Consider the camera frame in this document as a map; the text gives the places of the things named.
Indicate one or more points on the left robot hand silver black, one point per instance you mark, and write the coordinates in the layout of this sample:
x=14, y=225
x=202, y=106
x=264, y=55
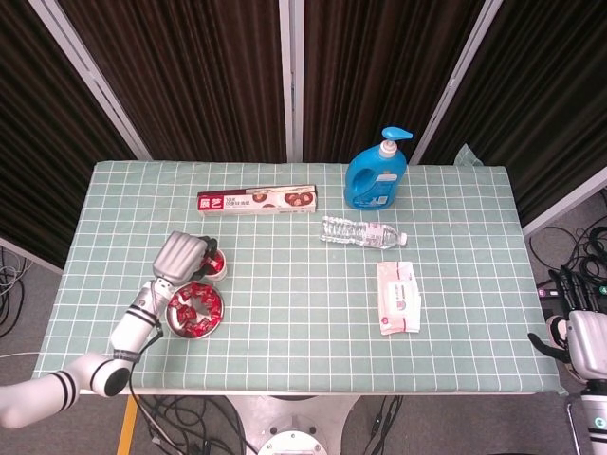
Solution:
x=178, y=258

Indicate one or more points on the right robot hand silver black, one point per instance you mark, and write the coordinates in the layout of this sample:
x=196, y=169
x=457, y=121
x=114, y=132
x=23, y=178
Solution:
x=590, y=341

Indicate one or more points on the metal bowl of red candies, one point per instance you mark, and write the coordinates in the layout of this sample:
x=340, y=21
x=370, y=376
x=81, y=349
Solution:
x=203, y=312

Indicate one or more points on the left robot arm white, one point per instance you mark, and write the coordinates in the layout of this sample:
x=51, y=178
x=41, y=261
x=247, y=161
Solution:
x=130, y=327

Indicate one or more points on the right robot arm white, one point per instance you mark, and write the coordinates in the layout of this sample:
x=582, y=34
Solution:
x=595, y=417

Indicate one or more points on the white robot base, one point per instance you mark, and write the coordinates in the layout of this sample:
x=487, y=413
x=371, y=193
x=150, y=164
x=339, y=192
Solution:
x=294, y=426

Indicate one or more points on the white paper cup blue logo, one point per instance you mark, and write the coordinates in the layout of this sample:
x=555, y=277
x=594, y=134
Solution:
x=218, y=278

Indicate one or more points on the black power strip green label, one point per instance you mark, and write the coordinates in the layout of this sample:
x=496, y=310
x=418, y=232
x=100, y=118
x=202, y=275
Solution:
x=603, y=290

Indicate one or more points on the black power strip pink label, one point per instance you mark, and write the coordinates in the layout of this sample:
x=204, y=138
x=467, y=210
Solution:
x=545, y=290

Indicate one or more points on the long baking paper box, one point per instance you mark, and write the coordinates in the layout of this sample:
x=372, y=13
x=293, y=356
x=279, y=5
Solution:
x=237, y=203

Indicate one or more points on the green checked tablecloth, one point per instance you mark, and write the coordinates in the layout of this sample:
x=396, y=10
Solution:
x=303, y=332

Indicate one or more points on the yellow floor tape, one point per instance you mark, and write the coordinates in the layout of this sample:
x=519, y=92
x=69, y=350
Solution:
x=124, y=431

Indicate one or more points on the dark ribbed partition panel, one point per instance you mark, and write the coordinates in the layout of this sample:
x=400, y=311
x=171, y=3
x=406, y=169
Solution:
x=189, y=71
x=38, y=142
x=370, y=61
x=545, y=95

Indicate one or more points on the clear plastic water bottle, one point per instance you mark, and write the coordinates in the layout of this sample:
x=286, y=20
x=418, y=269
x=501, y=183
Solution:
x=360, y=232

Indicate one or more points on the pink wet wipes pack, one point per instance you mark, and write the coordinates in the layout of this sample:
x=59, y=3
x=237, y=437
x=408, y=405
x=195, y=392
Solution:
x=398, y=298

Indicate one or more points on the blue detergent pump bottle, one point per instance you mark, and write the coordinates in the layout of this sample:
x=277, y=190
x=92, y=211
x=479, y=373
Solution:
x=374, y=185

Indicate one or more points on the white table frame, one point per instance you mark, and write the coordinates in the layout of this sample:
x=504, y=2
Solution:
x=427, y=394

